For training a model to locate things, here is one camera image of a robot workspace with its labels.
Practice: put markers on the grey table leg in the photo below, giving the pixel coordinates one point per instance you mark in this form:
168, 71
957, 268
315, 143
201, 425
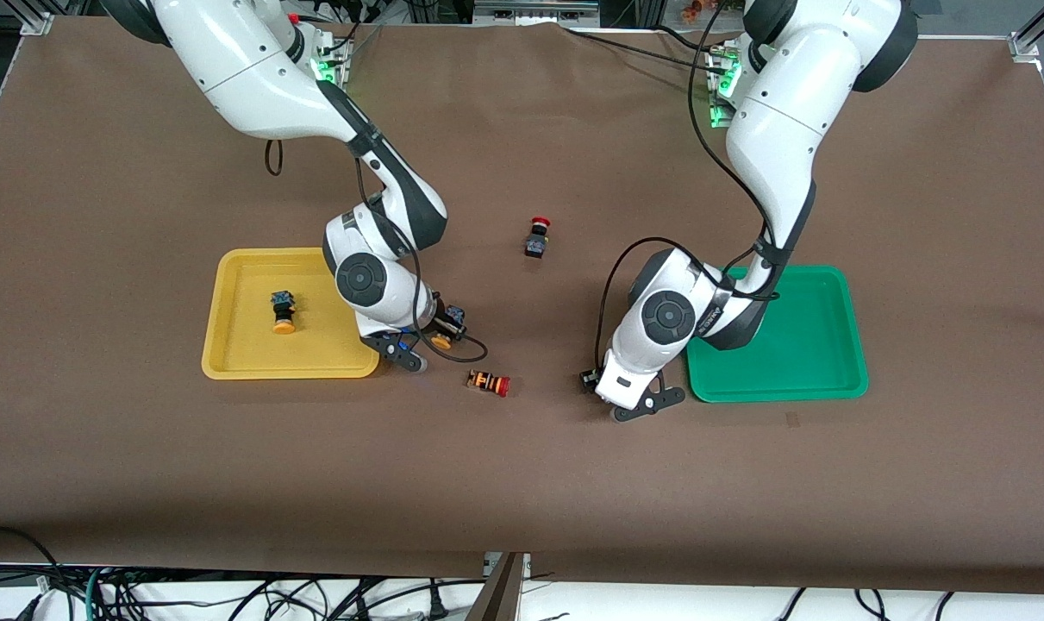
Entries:
500, 591

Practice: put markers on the green plastic tray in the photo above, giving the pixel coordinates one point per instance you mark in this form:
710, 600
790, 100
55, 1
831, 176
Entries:
815, 345

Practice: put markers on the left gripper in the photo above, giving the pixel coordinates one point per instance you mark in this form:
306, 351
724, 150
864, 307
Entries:
588, 379

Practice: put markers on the red button orange striped body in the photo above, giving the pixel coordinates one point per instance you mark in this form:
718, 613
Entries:
489, 382

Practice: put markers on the yellow plastic tray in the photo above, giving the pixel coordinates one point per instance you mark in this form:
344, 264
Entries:
246, 345

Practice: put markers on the aluminium frame post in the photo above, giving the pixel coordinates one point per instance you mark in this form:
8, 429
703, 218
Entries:
37, 17
1034, 34

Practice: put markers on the yellow push button black body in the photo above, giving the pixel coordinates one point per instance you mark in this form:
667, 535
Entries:
284, 312
446, 328

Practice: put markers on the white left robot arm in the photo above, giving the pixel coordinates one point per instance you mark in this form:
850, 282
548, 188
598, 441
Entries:
780, 129

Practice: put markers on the red mushroom button black body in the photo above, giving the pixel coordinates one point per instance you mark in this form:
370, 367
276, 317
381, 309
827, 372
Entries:
536, 241

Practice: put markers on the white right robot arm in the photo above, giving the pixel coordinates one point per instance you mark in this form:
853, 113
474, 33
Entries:
254, 78

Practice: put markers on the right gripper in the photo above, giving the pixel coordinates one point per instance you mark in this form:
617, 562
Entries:
443, 323

